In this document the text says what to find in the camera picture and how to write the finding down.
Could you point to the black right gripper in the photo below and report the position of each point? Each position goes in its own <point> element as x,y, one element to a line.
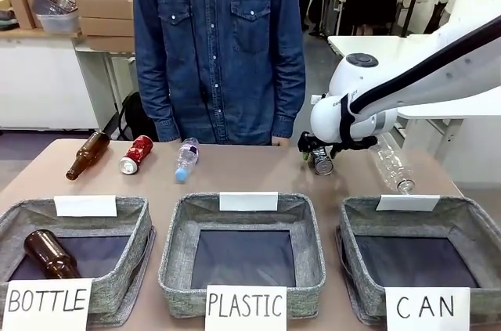
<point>307,140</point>

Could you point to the black crushed drink can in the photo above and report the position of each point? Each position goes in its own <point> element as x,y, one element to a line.
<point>324,166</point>

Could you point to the large clear plastic bottle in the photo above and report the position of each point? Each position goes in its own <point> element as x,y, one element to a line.
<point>391,170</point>

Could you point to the small blue-capped plastic bottle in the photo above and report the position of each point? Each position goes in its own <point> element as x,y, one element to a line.
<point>187,159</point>

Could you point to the red crushed drink can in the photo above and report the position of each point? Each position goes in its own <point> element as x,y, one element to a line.
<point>137,153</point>

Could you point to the brown glass bottle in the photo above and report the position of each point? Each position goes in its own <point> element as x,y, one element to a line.
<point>92,149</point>
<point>51,254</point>

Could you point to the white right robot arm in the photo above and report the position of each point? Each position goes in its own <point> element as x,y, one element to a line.
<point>450,73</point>

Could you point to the person left forearm denim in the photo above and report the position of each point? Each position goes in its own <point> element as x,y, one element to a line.
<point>289,96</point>

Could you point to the person right forearm denim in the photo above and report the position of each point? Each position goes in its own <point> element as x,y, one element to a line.
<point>156,100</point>

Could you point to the grey fabric basket plastic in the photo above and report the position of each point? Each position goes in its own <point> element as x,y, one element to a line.
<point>180,252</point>

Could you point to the grey fabric basket can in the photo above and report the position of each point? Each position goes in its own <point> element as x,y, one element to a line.
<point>477,245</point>

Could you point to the white paper sign CAN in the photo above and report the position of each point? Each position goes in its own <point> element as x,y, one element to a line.
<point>426,307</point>

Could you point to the grey fabric basket bottle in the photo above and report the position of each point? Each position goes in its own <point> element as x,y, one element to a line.
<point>129,264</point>

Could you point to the person left hand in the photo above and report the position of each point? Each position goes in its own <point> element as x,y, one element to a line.
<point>280,141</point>

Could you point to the blank white card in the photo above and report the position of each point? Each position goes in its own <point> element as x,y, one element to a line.
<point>407,202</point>
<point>85,206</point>
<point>249,201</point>

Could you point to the white desk with legs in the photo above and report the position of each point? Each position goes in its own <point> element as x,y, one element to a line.
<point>391,43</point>

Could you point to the person torso denim shirt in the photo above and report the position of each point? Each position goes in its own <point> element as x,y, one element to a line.
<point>219,53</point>

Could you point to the white paper sign PLASTIC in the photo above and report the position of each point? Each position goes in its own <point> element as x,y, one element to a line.
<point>245,307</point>

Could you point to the black backpack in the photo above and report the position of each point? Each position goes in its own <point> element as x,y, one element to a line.
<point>135,119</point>

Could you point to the flat cardboard box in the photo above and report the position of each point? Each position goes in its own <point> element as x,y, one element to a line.
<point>107,27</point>
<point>109,43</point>

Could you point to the clear plastic crate stack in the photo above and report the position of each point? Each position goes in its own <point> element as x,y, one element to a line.
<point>58,10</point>

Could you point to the white paper sign BOTTLE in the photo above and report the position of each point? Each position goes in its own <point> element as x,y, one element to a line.
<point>47,307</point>

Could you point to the small cardboard box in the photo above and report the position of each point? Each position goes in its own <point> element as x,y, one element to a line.
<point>23,10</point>

